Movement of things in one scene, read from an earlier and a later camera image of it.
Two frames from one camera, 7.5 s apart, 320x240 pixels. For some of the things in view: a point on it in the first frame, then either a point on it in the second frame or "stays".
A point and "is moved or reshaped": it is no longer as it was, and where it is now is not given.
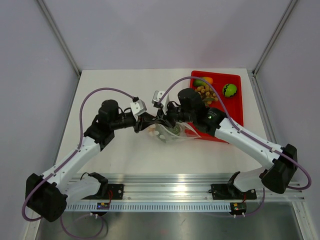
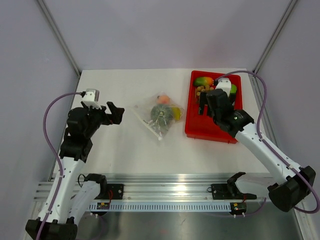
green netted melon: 176,129 is moved or reshaped
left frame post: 60,38 stays
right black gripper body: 175,114 → 215,117
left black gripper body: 124,120 → 97,117
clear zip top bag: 164,133 is moved or reshaped
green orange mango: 199,83 stays
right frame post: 290,8 stays
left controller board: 104,205 stays
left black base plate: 114,191 stays
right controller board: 238,208 stays
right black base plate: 230,192 stays
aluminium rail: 178,186 stays
